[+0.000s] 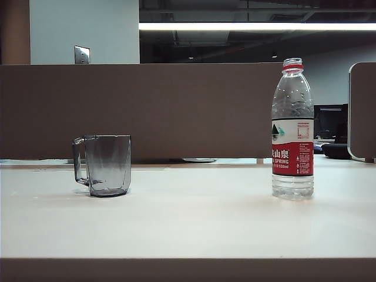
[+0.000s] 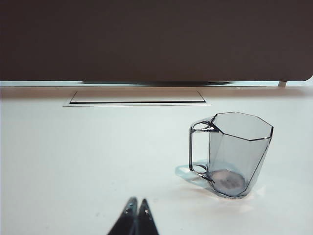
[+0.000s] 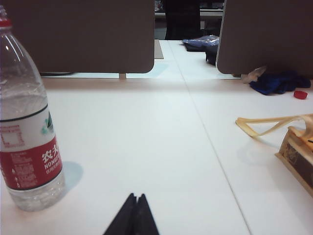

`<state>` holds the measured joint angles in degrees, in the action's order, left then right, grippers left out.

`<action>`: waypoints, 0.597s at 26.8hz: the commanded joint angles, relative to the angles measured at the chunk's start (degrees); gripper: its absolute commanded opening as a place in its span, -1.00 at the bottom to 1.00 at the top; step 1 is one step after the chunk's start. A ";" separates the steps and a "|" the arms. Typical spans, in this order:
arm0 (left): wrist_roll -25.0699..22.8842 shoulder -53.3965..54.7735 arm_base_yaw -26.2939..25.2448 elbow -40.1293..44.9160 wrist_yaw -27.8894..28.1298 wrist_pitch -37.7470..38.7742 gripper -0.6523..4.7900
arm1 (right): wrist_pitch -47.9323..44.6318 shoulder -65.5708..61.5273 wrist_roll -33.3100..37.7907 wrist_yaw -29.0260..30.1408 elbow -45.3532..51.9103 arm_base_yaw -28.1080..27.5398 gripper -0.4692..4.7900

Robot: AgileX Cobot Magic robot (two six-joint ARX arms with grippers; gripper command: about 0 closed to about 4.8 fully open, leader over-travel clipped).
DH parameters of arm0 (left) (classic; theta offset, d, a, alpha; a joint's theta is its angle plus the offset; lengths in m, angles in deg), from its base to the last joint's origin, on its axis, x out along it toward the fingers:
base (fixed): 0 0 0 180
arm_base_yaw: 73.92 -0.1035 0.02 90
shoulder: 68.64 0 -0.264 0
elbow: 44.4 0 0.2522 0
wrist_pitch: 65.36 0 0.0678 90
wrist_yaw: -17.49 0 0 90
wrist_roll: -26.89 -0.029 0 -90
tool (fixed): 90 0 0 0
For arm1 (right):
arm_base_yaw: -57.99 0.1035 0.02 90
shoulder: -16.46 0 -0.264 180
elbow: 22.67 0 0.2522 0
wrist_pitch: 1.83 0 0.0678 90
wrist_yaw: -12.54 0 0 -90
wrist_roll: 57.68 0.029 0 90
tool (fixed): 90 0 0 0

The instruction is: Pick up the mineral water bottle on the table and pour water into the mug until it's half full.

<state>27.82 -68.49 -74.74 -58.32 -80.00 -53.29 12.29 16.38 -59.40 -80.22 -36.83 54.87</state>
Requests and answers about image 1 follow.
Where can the clear red-label water bottle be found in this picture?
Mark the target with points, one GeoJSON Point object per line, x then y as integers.
{"type": "Point", "coordinates": [292, 158]}

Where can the grey transparent plastic mug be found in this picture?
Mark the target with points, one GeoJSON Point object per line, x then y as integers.
{"type": "Point", "coordinates": [108, 167]}

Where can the grey metal partition foot plate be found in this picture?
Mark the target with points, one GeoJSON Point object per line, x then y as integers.
{"type": "Point", "coordinates": [199, 160]}

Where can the long brown desk partition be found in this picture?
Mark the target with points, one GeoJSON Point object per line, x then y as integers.
{"type": "Point", "coordinates": [176, 111]}

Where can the brown board strip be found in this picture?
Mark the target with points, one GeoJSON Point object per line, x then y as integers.
{"type": "Point", "coordinates": [188, 270]}

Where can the blue patterned cloth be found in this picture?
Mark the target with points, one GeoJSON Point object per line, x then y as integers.
{"type": "Point", "coordinates": [318, 147]}

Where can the white ceiling light strip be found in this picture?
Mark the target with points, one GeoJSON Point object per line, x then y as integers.
{"type": "Point", "coordinates": [249, 26]}

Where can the wide black computer monitor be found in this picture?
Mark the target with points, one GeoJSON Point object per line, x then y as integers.
{"type": "Point", "coordinates": [330, 120]}

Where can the black round cushion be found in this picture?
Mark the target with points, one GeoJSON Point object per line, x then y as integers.
{"type": "Point", "coordinates": [336, 149]}

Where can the brown partition with white edge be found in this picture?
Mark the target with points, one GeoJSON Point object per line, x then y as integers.
{"type": "Point", "coordinates": [362, 111]}

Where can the metal wall switch plate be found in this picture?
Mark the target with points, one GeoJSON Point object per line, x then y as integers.
{"type": "Point", "coordinates": [82, 54]}

